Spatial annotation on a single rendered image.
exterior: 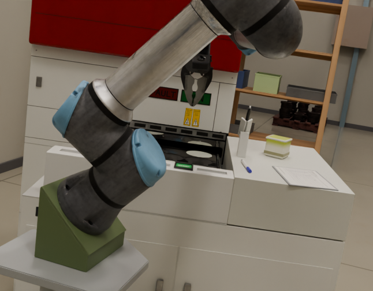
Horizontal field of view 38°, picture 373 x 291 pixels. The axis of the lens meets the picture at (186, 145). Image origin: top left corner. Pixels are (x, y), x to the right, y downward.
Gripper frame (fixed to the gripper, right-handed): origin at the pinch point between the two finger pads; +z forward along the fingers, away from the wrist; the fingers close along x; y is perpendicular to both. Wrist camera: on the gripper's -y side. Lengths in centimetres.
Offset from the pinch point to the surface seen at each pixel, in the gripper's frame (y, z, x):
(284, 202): -4.0, 24.6, -30.3
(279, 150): 29.2, 16.4, -32.0
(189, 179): -4.0, 21.9, -2.1
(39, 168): 59, 43, 59
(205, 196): -4.0, 26.1, -7.5
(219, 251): -4.0, 42.5, -13.9
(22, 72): 292, 34, 144
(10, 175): 268, 116, 140
